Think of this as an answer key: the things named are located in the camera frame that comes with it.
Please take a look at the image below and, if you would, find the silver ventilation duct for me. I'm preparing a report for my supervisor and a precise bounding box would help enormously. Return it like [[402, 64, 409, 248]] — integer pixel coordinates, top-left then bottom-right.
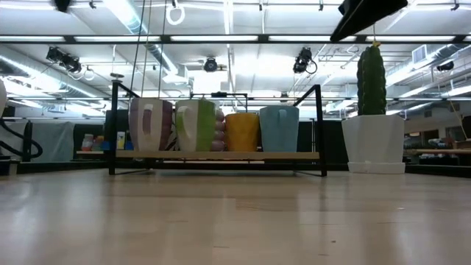
[[105, 0, 185, 77]]

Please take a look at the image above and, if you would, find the white cable loop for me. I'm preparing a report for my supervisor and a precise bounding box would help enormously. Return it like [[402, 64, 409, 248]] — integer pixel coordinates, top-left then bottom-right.
[[165, 3, 186, 26]]

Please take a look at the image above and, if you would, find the green and white striped mug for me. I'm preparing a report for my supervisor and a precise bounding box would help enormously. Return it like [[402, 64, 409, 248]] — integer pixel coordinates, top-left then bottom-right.
[[174, 98, 217, 152]]

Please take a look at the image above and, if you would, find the grey partition panel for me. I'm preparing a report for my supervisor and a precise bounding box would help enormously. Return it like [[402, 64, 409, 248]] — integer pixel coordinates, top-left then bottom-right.
[[31, 121, 77, 163]]

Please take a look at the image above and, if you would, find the green cactus plant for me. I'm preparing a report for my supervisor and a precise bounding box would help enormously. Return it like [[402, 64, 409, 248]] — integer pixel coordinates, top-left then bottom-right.
[[356, 40, 387, 116]]

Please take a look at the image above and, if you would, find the white plastic plant pot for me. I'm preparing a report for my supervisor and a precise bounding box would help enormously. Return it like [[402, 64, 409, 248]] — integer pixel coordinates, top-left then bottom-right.
[[341, 113, 406, 165]]

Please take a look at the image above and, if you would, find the light blue mug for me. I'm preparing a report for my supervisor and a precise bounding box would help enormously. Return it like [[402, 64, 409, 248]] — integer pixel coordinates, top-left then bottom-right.
[[258, 105, 300, 153]]

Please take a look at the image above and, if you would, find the pink bubbly mug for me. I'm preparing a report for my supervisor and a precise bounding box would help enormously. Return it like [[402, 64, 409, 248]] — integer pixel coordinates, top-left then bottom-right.
[[210, 108, 227, 152]]

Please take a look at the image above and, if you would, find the wooden background table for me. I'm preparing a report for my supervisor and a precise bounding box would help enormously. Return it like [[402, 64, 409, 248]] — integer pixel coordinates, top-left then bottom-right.
[[404, 148, 471, 155]]

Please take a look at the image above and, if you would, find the yellow mug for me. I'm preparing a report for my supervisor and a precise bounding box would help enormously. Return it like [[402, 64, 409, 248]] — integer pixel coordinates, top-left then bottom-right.
[[224, 112, 261, 152]]

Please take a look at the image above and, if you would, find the black horizontal rig bar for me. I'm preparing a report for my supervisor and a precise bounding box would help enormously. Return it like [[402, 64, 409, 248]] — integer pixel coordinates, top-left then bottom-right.
[[0, 34, 471, 45]]

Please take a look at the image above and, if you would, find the thick black cable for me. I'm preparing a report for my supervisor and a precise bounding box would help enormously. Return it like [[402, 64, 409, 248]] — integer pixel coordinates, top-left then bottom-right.
[[0, 119, 44, 160]]

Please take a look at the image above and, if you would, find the purple and white striped mug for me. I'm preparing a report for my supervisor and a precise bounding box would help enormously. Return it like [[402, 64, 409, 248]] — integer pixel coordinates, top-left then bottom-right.
[[128, 97, 174, 152]]

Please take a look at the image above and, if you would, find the white pot saucer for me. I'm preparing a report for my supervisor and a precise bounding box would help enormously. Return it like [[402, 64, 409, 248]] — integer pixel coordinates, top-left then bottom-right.
[[347, 161, 406, 174]]

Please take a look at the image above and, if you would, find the thin hanging cable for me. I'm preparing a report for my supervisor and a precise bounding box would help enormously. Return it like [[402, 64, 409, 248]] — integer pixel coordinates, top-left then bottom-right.
[[130, 0, 146, 99]]

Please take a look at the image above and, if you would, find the wooden shelf rack black frame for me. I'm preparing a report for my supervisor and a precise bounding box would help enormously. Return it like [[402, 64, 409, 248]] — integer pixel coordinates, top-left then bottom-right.
[[107, 79, 327, 177]]

